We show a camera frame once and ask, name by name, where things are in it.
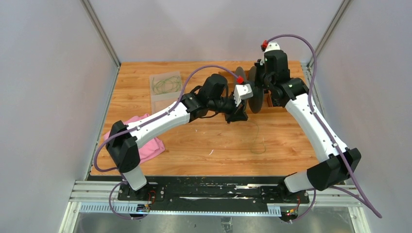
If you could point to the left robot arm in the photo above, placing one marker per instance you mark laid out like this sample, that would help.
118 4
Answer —
126 139

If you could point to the pink folded cloth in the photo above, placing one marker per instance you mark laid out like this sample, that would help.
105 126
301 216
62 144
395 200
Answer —
152 148

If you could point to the aluminium frame post right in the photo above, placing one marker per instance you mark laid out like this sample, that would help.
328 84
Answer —
309 67

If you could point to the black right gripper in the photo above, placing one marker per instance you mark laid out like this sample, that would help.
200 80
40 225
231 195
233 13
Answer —
259 67

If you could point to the aluminium frame post left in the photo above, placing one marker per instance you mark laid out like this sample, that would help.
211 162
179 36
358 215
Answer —
89 9

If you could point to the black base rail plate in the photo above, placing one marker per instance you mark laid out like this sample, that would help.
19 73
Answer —
205 195

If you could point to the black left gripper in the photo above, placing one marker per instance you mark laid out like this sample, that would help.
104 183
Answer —
238 114

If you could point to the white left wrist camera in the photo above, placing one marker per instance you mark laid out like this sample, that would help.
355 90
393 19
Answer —
242 90

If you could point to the clear plastic box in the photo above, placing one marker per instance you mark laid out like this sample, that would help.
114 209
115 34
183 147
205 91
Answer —
165 89

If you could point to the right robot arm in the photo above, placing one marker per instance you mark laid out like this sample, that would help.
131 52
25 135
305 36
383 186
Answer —
336 160

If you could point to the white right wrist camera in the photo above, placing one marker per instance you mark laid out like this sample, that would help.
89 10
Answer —
269 46

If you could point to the wooden compartment tray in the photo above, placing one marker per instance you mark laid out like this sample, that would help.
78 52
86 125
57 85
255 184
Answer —
270 99

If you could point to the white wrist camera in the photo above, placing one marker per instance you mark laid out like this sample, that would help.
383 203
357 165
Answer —
269 46
242 90

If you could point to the aluminium frame post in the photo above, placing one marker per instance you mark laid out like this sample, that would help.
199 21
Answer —
309 67
89 9

